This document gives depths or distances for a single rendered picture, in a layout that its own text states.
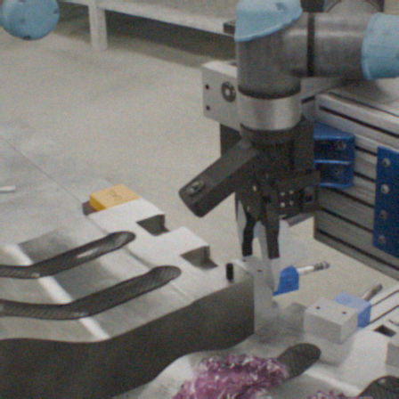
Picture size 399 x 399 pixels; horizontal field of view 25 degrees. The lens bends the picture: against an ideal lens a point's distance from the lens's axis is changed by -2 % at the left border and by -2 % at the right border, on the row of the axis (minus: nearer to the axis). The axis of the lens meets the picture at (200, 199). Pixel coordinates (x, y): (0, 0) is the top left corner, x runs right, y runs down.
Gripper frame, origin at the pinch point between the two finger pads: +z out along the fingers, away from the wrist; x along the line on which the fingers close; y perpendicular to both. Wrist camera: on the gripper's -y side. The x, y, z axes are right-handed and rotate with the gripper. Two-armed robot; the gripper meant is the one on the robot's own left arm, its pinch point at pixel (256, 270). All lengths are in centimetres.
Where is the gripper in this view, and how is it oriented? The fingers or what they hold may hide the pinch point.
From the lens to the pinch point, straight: 117.4
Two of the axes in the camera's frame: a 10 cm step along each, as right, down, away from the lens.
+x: -3.6, -4.1, 8.4
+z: 0.4, 8.9, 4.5
